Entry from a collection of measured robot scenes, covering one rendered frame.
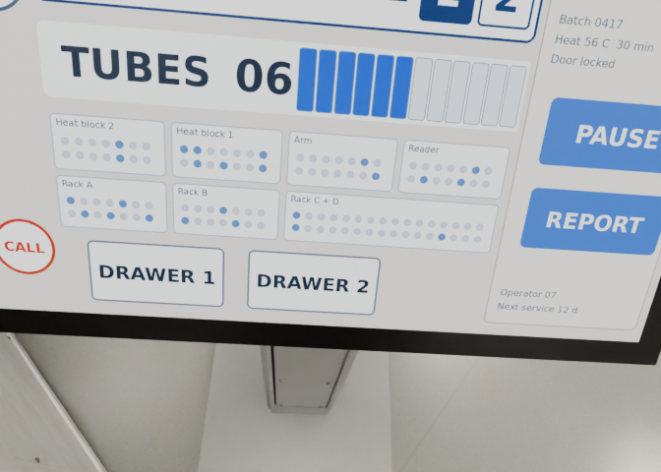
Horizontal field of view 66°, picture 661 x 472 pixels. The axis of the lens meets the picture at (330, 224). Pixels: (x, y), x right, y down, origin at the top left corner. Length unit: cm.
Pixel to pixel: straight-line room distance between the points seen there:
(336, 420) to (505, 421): 44
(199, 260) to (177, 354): 106
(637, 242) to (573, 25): 16
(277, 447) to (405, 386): 36
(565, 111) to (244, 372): 111
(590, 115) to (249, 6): 23
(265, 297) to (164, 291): 7
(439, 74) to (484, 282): 15
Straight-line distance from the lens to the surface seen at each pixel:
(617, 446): 159
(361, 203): 35
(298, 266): 36
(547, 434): 151
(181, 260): 37
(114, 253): 38
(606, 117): 38
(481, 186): 36
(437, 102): 34
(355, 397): 134
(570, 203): 39
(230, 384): 134
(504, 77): 35
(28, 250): 41
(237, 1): 33
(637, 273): 43
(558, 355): 44
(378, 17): 33
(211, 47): 33
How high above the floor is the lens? 134
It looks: 60 degrees down
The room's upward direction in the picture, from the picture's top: 9 degrees clockwise
